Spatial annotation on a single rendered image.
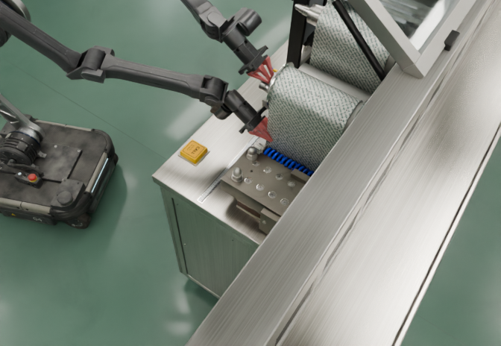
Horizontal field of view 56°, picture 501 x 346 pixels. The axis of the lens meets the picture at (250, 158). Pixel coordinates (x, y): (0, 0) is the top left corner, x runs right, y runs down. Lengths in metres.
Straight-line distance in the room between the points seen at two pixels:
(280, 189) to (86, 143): 1.46
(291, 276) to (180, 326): 1.74
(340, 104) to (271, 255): 0.73
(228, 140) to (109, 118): 1.48
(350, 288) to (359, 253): 0.07
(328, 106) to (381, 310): 0.62
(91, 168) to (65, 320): 0.74
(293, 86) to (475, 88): 0.46
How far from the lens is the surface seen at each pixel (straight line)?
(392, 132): 0.81
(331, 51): 1.48
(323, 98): 1.32
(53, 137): 2.74
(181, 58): 3.38
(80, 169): 2.56
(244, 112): 1.47
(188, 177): 1.62
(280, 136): 1.46
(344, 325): 0.86
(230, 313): 0.62
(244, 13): 1.45
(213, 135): 1.73
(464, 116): 1.20
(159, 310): 2.39
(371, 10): 0.88
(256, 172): 1.47
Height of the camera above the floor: 2.24
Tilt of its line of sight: 54 degrees down
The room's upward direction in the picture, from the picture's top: 3 degrees clockwise
